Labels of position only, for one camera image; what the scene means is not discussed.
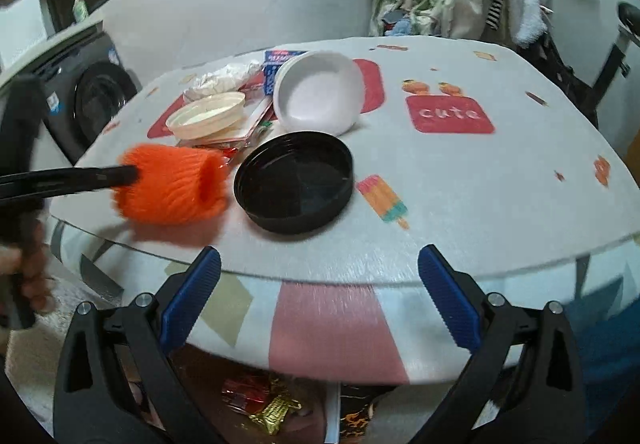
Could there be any blue object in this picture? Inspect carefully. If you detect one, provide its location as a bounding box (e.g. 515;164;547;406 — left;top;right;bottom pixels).
565;274;640;385

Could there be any white printed table mat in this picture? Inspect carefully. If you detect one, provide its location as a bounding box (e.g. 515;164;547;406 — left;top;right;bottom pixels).
47;34;640;287

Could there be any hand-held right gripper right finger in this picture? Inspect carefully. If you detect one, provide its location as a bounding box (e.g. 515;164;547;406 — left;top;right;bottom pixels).
417;245;588;444

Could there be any orange foam fruit net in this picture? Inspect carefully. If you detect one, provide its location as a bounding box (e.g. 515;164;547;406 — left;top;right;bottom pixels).
115;144;230;227

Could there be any gold foil wrapper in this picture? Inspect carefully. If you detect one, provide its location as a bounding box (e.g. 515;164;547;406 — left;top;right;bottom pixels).
248;374;303;436

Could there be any person's left hand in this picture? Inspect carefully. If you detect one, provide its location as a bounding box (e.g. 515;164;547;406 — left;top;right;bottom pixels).
0;224;57;315

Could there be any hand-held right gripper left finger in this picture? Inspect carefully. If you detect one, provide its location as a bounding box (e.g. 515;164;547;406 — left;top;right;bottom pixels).
52;245;223;444

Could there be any white plastic bag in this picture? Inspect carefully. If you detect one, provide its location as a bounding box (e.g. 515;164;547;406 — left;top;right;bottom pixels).
182;61;263;102

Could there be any white foam bowl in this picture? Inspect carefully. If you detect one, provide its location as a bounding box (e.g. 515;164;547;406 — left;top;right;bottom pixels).
272;50;365;135

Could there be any cream plastic lid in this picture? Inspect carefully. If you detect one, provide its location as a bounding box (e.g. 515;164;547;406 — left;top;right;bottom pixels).
165;91;247;141

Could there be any blue and white carton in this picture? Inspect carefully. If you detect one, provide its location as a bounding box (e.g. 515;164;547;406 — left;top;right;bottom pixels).
263;48;306;97

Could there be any triangle patterned tablecloth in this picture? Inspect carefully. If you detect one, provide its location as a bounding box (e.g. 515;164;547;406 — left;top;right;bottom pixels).
47;219;640;387

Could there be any person's left fluffy leg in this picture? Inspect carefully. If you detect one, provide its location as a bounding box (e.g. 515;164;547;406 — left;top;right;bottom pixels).
5;319;76;425

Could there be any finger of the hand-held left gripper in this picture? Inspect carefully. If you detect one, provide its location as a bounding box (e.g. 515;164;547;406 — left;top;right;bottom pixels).
35;179;132;203
35;164;141;185

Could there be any grey front-load washing machine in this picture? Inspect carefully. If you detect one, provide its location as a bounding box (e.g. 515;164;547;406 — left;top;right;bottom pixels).
37;31;141;165

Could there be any black exercise bike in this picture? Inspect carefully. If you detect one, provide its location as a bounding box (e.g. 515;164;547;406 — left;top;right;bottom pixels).
510;0;640;129

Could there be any black round lid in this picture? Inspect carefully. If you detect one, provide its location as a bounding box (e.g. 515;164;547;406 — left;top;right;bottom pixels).
234;131;355;235

